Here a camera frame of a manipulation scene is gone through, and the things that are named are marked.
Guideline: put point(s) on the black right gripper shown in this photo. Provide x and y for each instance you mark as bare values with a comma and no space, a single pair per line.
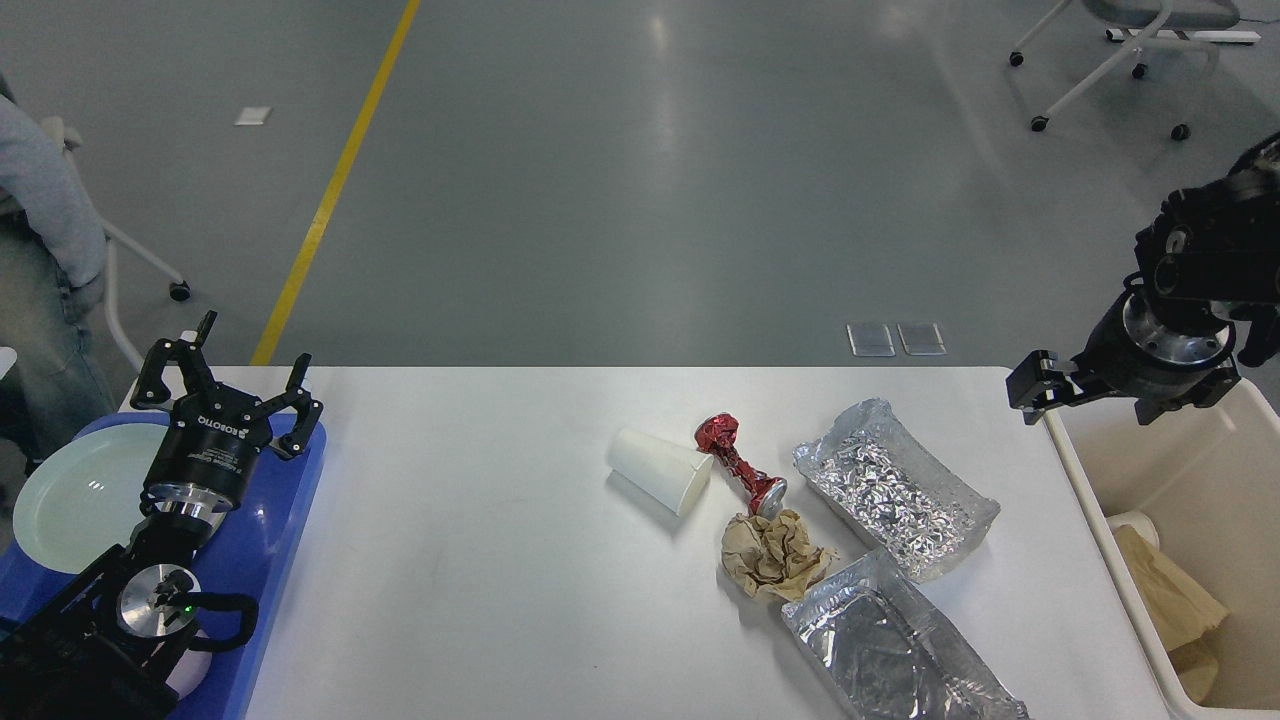
1164,353

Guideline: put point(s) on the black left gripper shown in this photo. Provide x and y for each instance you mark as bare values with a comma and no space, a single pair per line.
212,455

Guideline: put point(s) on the mint green plate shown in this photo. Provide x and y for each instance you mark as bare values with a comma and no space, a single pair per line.
86,497

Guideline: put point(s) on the aluminium foil sheet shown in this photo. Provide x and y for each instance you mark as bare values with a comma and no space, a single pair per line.
894,494

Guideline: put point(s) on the brown paper bag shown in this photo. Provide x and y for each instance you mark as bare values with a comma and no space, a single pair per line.
1181,609

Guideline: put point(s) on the aluminium foil tray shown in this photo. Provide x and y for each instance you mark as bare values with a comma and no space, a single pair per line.
888,653

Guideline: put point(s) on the pink mug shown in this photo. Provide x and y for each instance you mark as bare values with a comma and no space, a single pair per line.
190,671

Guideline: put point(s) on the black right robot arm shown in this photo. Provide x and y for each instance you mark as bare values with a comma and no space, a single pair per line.
1217,244

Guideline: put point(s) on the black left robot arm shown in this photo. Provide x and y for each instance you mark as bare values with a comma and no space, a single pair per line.
105,645

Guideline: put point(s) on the white chair left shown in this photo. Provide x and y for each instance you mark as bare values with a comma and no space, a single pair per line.
68,140

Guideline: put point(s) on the paper cup in bin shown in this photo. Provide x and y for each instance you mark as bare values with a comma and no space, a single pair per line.
1141,523

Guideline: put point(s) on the beige plastic bin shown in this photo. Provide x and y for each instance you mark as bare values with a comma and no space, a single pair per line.
1209,481

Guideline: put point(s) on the blue plastic tray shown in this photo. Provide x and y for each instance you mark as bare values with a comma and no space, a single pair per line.
250,553

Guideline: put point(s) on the seated person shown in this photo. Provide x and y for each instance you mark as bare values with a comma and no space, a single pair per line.
53,260

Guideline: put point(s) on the crumpled brown paper ball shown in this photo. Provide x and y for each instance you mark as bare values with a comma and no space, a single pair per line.
773,559

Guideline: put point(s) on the white floor bar far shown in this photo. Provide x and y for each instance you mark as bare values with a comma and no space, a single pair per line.
1245,37

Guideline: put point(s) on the crushed red can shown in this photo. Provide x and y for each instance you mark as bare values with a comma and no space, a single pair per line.
717,436

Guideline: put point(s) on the white office chair right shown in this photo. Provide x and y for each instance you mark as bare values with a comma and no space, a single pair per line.
1149,17

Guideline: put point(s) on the white paper cup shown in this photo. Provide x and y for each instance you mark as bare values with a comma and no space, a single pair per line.
672,474

